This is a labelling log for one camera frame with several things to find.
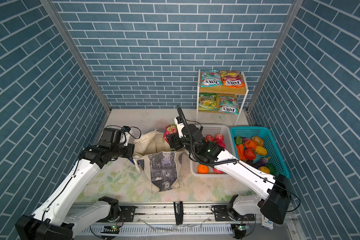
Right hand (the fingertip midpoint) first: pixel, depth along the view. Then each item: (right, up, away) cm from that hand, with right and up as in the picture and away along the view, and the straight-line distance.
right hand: (170, 132), depth 72 cm
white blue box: (+46, -44, -1) cm, 64 cm away
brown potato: (+55, -8, +24) cm, 60 cm away
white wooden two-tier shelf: (+39, +22, +14) cm, 47 cm away
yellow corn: (+55, -13, +22) cm, 60 cm away
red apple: (+30, -5, +26) cm, 40 cm away
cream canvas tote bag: (-5, -17, +1) cm, 18 cm away
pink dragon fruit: (+1, +2, -3) cm, 3 cm away
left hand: (-20, -9, +6) cm, 22 cm away
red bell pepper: (+46, -14, +16) cm, 50 cm away
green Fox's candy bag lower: (+36, +16, +27) cm, 48 cm away
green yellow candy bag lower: (+22, +19, +28) cm, 40 cm away
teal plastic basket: (+45, -6, +25) cm, 52 cm away
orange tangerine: (+17, -22, +12) cm, 30 cm away
